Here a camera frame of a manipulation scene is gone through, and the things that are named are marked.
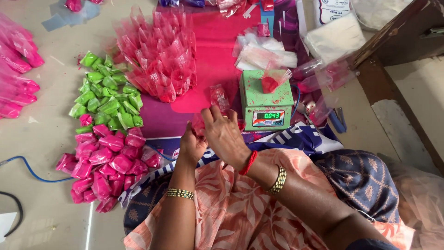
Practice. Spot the person's left hand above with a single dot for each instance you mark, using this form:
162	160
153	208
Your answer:
192	147

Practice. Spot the person's right hand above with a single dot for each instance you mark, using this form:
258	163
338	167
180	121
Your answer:
227	139

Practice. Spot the person's left fingers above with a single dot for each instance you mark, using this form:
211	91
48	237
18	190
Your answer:
190	129

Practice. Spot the person's right fingers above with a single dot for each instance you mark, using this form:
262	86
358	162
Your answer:
208	118

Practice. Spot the clear printed red powder packet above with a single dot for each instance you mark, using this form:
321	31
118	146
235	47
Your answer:
219	97

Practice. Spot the green digital weighing scale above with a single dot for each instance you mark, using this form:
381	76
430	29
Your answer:
265	104

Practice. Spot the open red powder pouch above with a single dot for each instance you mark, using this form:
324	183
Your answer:
270	83

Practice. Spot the purple and pink printed banner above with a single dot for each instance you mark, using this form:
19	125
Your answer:
215	45

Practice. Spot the pile of open red packets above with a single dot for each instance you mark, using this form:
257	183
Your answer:
156	59

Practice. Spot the stack of empty clear bags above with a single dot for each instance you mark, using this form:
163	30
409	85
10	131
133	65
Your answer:
263	54

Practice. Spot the pile of green powder packets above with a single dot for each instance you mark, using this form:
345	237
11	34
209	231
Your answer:
107	100

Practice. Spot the pile of sealed pink packets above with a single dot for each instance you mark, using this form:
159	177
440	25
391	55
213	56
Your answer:
107	166

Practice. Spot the metal spoon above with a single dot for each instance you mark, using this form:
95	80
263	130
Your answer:
310	106
300	107

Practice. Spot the gold beaded wide bangle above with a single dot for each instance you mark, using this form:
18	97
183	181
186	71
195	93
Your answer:
278	180

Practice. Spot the peach and navy patterned garment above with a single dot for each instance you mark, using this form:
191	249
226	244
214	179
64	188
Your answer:
229	215

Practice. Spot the small pink sealed packet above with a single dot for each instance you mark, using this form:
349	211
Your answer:
263	30

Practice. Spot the heap of crumpled red packets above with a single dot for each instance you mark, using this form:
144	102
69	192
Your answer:
236	6

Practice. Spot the blue powder packets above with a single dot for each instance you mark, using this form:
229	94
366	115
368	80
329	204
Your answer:
180	2

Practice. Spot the heap of clear pink-dusted bags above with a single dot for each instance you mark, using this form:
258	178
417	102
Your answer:
322	78

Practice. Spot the bundle of white plastic bags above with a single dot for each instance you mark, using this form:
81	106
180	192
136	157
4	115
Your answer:
334	38

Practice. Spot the white printed sack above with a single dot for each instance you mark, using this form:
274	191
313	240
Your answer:
329	10

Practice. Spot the clear plastic sheet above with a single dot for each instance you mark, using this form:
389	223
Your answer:
66	17

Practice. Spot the pink powder packet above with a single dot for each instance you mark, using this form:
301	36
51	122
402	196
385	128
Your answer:
73	4

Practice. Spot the heap of large pink bags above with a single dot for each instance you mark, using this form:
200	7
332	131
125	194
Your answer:
17	69

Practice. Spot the white powder bag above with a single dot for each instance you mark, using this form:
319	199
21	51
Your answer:
378	10

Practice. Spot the brown wooden furniture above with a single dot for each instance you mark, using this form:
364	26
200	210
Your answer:
399	38

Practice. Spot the white paper sheet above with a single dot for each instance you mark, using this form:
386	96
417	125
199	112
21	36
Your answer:
5	224

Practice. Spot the translucent plastic bag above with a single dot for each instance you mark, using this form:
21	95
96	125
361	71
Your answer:
419	201

